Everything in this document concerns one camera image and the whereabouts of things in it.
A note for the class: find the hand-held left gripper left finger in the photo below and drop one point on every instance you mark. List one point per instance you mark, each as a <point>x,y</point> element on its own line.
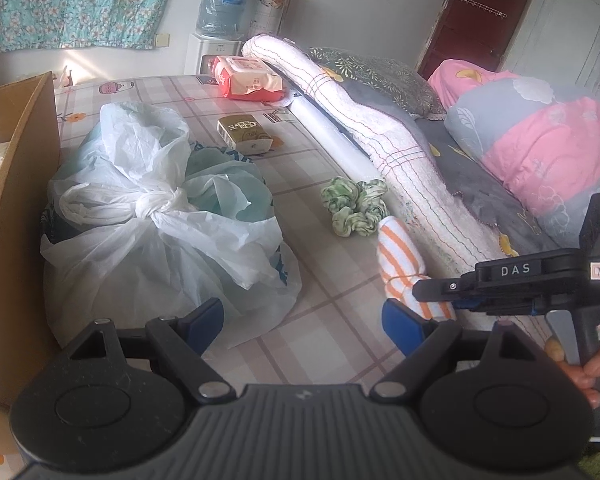
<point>205,317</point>

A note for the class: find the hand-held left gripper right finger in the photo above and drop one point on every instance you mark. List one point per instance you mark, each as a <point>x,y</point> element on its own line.
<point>405,320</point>

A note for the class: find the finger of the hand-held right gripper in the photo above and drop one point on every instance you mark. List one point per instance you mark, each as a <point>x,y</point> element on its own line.
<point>440,289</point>

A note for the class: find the orange white striped cloth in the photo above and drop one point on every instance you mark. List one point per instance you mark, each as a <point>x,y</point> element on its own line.
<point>405,260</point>

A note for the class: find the cardboard box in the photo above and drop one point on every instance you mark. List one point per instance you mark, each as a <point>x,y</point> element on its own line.
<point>15,260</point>

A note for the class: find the person's right hand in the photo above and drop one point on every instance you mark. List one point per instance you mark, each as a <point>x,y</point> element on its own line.
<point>587,375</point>

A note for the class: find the white plastic bag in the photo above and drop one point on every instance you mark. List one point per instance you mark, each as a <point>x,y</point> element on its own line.
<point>145,240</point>

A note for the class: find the green white scrunched cloth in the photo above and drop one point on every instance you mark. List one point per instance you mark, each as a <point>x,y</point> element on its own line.
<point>355,207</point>

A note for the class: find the pale green plastic bag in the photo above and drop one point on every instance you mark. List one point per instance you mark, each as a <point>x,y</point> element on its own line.
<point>220,190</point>

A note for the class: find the grey white blanket yellow print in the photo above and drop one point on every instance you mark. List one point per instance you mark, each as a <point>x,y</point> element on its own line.
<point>405,160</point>

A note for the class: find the pink grey quilt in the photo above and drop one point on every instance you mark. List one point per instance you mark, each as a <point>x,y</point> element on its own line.
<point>545,135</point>

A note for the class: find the white plastic roll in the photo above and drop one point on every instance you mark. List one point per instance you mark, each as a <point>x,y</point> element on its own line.
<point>330,135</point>

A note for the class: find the gold small box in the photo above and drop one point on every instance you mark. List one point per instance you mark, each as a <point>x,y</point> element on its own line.
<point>245,132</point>

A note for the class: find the green leaf print pillow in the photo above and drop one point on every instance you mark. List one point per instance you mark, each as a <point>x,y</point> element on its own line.
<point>380,80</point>

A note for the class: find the red tissue pack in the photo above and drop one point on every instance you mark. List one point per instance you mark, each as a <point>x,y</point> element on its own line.
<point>222,82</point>

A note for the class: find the pink wet wipes pack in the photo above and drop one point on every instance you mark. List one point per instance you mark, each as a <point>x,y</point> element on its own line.
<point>252,72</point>

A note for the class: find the white wardrobe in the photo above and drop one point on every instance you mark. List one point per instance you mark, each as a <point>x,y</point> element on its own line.
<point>570,25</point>

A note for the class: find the white water dispenser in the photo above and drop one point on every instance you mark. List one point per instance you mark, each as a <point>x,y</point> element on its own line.
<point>205,55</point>

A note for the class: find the dark red door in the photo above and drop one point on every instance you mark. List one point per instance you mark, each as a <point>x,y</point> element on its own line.
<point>475,15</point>

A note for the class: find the blue water jug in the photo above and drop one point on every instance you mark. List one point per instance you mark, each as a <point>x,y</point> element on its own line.
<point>225,5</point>

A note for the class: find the white printed cylinder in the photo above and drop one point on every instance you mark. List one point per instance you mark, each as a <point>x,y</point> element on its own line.
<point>272,7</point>

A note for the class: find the teal floral cloth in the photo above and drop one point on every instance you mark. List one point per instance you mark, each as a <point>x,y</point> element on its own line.
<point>70,0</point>

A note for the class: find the white wall hook rack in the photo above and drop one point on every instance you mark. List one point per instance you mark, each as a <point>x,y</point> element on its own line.
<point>482,6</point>

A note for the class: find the wall socket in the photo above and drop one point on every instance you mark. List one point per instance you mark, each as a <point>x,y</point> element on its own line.
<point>163,39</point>

